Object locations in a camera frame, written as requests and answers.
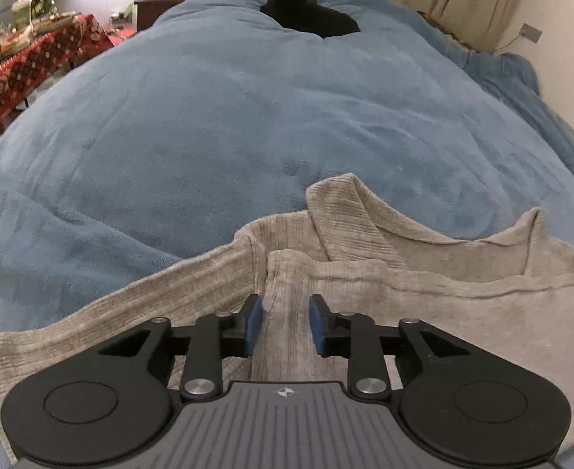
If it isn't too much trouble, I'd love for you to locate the black cat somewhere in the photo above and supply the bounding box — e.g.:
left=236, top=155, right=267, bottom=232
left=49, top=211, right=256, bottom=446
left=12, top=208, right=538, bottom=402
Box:
left=260, top=0, right=360, bottom=38

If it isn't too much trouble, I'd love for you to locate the grey wall socket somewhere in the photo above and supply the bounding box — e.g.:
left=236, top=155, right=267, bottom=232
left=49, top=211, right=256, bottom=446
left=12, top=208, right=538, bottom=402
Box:
left=519, top=23, right=543, bottom=43

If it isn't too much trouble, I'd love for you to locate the grey knit polo shirt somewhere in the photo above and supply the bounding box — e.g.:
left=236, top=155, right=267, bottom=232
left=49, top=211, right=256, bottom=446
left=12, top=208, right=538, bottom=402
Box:
left=0, top=174, right=574, bottom=468

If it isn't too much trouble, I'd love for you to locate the red patterned tablecloth table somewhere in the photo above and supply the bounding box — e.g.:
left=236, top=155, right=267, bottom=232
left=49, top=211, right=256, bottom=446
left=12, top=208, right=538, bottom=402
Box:
left=0, top=15, right=113, bottom=135

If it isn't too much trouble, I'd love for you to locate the dark wooden nightstand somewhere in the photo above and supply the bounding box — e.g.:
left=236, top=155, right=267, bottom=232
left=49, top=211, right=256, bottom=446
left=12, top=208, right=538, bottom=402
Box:
left=135, top=0, right=184, bottom=32

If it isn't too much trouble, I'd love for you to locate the green drink cup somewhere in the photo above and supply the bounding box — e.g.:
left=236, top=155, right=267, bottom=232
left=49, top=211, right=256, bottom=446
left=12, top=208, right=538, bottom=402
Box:
left=11, top=0, right=31, bottom=31

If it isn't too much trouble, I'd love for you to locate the blue plush duvet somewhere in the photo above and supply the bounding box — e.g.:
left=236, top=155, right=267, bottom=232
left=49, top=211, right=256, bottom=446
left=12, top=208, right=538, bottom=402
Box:
left=0, top=0, right=574, bottom=468

